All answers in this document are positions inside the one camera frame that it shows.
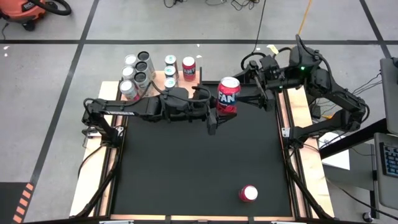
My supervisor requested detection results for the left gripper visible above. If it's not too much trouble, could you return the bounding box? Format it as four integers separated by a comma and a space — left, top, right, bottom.
185, 89, 239, 137

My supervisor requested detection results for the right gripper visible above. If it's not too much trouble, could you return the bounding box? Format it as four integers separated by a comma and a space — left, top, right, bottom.
232, 60, 294, 113

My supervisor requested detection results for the orange Fanta can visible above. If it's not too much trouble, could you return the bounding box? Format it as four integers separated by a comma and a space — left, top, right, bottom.
215, 76, 242, 116

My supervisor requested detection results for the red soda can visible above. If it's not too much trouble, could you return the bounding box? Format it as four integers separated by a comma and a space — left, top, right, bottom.
238, 184, 259, 203
182, 55, 197, 82

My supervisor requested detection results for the silver blue Red Bull can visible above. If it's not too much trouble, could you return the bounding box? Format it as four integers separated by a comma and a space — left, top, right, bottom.
164, 54, 180, 71
163, 77, 178, 91
163, 65, 180, 82

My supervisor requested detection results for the white pink soda can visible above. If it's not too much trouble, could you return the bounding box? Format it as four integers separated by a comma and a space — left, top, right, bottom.
121, 65, 137, 81
124, 54, 139, 68
119, 79, 141, 102

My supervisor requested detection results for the black table mat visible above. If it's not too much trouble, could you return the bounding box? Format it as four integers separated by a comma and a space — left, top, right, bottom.
111, 81, 293, 217

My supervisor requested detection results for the white paper sheet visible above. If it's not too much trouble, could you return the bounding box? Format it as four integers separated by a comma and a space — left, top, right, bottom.
318, 130, 351, 170

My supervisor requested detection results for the black stand beam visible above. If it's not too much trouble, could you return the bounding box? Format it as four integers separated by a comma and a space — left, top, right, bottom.
318, 118, 388, 159

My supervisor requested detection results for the grey laptop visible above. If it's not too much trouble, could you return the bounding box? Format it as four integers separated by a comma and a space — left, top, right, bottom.
373, 57, 398, 211

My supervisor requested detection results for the orange shop vacuum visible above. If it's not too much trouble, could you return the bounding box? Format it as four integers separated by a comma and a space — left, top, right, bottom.
0, 0, 47, 31

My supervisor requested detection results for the black orange striped floor ramp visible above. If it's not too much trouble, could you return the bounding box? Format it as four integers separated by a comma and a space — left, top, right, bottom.
0, 181, 35, 224

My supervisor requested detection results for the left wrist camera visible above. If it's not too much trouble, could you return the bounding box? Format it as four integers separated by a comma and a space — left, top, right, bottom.
194, 88, 212, 102

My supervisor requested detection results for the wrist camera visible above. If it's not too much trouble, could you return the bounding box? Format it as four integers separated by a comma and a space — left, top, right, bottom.
194, 88, 212, 102
260, 55, 280, 74

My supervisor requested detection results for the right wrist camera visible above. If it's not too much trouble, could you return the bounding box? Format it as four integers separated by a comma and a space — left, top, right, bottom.
260, 55, 280, 74

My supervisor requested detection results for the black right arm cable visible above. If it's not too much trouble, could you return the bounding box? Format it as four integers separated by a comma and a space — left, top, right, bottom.
241, 46, 293, 71

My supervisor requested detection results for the wooden shelf with black frame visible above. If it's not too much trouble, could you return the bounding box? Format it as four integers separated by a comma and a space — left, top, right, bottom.
119, 66, 203, 118

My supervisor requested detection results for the black hanging cable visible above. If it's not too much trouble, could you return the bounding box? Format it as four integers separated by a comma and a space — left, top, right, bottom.
253, 0, 267, 52

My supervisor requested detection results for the yellow hanging cable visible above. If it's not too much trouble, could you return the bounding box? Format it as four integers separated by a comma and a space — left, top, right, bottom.
297, 0, 313, 35

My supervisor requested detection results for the black vacuum hose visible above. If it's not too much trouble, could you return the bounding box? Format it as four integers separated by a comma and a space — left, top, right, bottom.
30, 0, 73, 16

